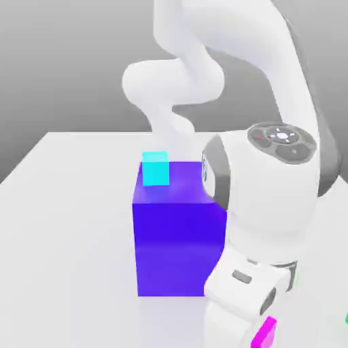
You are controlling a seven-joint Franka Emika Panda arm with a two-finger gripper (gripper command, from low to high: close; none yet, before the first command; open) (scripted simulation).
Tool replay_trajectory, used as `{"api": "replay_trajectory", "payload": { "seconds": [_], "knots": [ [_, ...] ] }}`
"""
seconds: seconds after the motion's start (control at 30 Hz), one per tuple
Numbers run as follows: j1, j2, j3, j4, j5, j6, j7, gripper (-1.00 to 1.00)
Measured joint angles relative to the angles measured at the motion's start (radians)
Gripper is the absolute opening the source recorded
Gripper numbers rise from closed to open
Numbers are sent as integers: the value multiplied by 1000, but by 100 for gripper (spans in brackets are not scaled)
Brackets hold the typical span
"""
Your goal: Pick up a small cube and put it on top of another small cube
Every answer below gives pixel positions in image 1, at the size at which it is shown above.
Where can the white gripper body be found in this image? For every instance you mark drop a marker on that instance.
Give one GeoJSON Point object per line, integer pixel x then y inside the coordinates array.
{"type": "Point", "coordinates": [231, 326]}

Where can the small magenta cube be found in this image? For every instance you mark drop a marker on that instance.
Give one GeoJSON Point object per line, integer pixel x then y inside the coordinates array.
{"type": "Point", "coordinates": [265, 334]}

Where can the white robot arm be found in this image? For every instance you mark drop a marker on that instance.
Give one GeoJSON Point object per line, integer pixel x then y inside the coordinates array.
{"type": "Point", "coordinates": [272, 204]}

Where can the small cyan cube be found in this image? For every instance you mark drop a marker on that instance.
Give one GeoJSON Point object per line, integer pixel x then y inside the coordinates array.
{"type": "Point", "coordinates": [155, 170]}

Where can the large blue box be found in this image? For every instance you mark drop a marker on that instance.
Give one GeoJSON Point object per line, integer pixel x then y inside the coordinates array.
{"type": "Point", "coordinates": [176, 244]}

